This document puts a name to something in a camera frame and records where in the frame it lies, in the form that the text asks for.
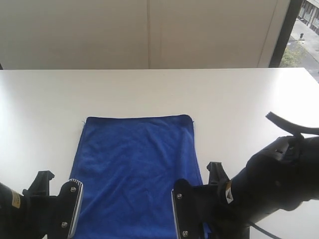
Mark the dark window frame post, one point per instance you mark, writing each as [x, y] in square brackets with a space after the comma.
[286, 29]

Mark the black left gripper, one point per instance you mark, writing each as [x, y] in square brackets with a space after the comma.
[43, 213]

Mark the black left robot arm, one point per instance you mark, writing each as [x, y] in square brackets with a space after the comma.
[12, 211]

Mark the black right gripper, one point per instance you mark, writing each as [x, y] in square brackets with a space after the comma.
[220, 218]

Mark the blue towel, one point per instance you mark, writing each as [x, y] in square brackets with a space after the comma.
[128, 168]

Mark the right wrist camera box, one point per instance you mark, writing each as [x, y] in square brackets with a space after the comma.
[188, 224]

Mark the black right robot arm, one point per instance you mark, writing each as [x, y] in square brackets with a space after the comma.
[281, 176]

